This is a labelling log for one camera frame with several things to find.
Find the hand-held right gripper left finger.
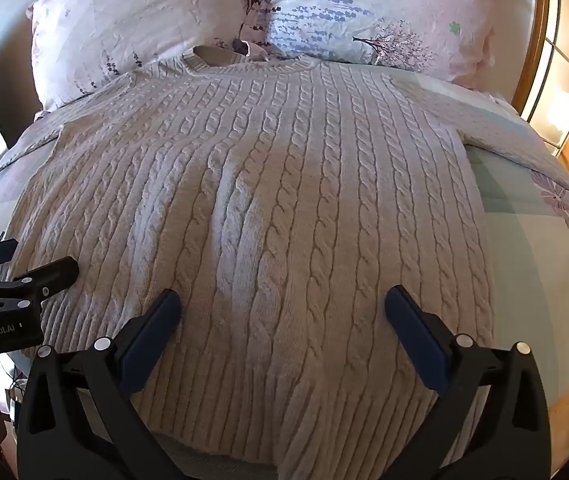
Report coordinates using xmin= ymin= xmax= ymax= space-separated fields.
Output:
xmin=16 ymin=288 xmax=188 ymax=480

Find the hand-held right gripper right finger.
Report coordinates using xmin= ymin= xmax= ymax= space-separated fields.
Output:
xmin=381 ymin=285 xmax=551 ymax=480

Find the beige cable-knit sweater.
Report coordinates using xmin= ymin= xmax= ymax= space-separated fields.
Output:
xmin=7 ymin=45 xmax=496 ymax=466

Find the wooden headboard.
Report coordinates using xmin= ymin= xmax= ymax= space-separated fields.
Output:
xmin=511 ymin=0 xmax=569 ymax=193

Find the pink floral pillow with tree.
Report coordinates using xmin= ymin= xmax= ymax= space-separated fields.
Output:
xmin=242 ymin=0 xmax=515 ymax=90

